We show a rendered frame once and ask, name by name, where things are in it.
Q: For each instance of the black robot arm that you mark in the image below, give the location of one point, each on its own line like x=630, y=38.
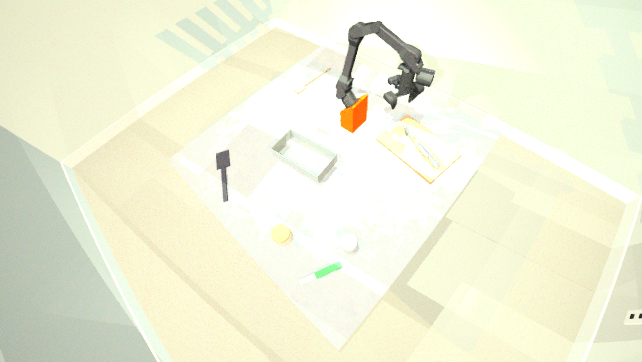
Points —
x=409, y=54

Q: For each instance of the grey spatula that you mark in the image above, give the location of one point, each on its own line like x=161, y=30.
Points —
x=222, y=161

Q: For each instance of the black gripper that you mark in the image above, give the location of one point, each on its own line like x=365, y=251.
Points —
x=403, y=88

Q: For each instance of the grey rectangular roasting tin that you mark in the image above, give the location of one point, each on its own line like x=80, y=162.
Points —
x=304, y=154

